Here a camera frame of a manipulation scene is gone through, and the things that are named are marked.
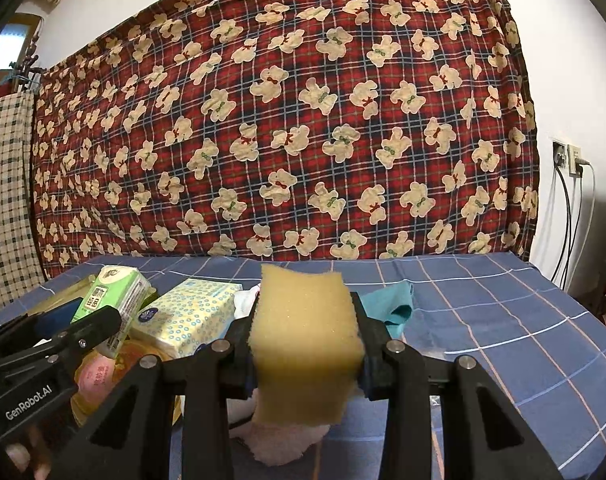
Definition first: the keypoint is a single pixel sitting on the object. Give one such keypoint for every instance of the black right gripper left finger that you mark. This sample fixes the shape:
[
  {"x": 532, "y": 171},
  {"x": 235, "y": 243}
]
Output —
[{"x": 130, "y": 434}]

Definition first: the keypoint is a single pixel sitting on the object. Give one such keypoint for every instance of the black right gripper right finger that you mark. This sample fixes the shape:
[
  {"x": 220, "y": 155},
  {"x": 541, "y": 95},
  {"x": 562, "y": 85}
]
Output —
[{"x": 484, "y": 435}]

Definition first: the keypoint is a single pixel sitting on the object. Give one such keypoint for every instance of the finger of the black left gripper seen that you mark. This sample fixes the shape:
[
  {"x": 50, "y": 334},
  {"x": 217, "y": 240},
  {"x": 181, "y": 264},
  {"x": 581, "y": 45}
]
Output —
[{"x": 86, "y": 334}]

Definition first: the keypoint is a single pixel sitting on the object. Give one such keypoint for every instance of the green tissue pack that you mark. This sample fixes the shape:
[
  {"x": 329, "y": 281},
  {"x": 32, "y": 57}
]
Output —
[{"x": 123, "y": 288}]

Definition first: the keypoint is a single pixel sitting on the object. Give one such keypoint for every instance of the yellow sponge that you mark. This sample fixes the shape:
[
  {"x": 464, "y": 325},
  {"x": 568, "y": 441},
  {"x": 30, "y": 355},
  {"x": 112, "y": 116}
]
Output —
[{"x": 305, "y": 346}]

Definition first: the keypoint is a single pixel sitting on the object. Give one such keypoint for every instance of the pink fluffy towel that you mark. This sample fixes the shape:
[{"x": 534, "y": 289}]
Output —
[{"x": 278, "y": 437}]

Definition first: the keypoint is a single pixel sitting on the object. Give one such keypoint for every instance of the round gold tin lid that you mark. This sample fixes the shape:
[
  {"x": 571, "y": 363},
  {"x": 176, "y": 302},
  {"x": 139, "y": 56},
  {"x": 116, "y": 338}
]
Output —
[{"x": 97, "y": 376}]

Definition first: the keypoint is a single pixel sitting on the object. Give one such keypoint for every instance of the dotted yellow tissue pack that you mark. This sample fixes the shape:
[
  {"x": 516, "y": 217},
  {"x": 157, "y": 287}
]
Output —
[{"x": 192, "y": 313}]

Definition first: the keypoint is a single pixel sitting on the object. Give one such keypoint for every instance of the teal cloth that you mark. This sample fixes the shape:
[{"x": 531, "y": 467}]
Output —
[{"x": 392, "y": 305}]

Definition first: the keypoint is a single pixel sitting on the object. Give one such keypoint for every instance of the green checked cloth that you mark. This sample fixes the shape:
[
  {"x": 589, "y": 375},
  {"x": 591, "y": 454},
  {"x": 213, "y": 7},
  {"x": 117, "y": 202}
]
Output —
[{"x": 20, "y": 268}]

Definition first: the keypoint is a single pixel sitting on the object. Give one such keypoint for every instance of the blue plaid tablecloth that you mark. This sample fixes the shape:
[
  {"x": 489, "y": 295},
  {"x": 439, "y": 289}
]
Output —
[{"x": 542, "y": 347}]

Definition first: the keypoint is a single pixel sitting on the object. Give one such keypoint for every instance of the red plaid bear blanket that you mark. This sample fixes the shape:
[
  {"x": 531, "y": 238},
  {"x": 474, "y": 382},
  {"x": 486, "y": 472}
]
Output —
[{"x": 289, "y": 130}]

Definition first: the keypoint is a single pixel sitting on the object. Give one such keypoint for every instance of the wall power socket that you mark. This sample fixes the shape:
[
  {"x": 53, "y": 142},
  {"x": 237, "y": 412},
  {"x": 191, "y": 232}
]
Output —
[{"x": 568, "y": 157}]

